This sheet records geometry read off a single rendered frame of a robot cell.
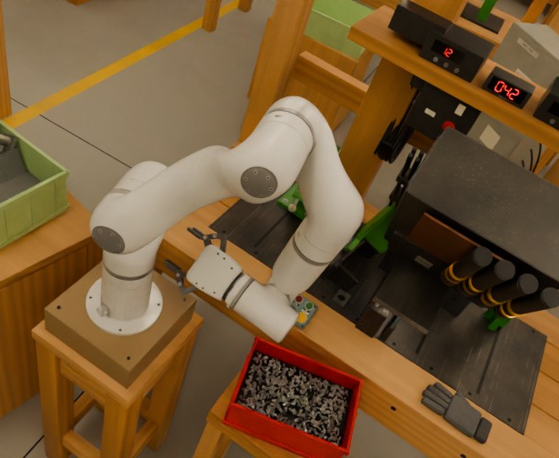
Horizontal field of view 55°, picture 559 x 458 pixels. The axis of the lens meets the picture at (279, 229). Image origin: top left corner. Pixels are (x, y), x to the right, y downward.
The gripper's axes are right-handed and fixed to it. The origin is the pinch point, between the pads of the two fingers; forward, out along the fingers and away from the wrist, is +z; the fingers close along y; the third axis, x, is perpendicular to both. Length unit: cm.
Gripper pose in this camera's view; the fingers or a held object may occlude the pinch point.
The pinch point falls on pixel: (180, 246)
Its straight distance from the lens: 127.5
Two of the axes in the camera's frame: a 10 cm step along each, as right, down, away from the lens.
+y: 5.9, -8.1, -0.1
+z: -8.0, -5.8, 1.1
